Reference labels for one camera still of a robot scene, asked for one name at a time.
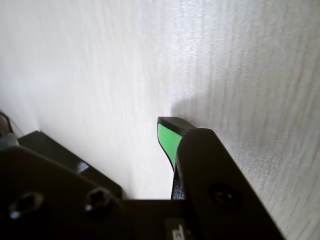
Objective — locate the black box tray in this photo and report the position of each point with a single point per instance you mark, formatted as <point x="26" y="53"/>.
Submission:
<point x="42" y="142"/>

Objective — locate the black box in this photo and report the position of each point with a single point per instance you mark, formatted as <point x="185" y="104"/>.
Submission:
<point x="105" y="185"/>

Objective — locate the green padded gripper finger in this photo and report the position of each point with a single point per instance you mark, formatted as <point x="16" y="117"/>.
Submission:
<point x="205" y="170"/>

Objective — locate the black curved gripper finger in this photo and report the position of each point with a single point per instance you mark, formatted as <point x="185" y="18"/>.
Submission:
<point x="50" y="200"/>

